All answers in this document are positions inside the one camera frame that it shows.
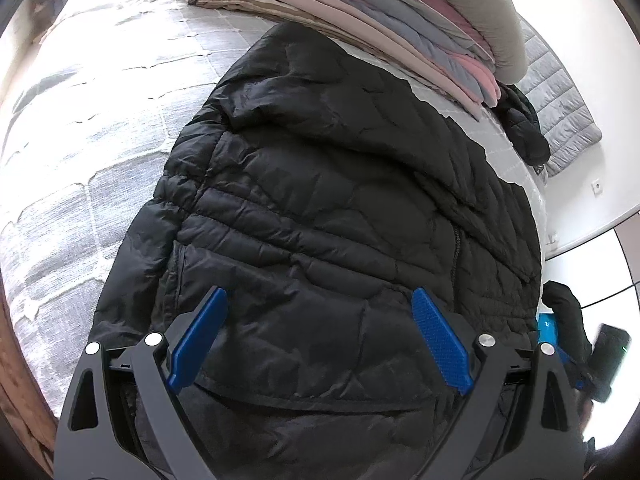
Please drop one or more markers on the small black jacket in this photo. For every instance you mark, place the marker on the small black jacket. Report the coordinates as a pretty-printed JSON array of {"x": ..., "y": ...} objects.
[{"x": 525, "y": 125}]

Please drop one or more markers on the stack of folded blankets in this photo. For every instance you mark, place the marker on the stack of folded blankets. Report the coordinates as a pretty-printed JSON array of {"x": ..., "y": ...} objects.
[{"x": 350, "y": 5}]

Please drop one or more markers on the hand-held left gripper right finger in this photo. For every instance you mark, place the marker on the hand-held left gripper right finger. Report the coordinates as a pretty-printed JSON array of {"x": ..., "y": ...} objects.
[{"x": 442, "y": 340}]

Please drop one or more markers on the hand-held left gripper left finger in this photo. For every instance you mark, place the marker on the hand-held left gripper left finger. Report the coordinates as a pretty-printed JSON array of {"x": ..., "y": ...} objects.
[{"x": 197, "y": 335}]

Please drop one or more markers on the black puffer jacket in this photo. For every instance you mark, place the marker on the black puffer jacket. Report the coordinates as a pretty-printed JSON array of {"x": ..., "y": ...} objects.
[{"x": 320, "y": 200}]

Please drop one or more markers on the white wall socket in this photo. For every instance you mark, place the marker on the white wall socket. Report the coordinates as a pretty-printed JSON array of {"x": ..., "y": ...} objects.
[
  {"x": 597, "y": 186},
  {"x": 552, "y": 238}
]

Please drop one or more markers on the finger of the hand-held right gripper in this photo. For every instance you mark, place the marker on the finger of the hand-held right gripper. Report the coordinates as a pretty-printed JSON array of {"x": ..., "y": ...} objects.
[
  {"x": 574, "y": 370},
  {"x": 547, "y": 327}
]

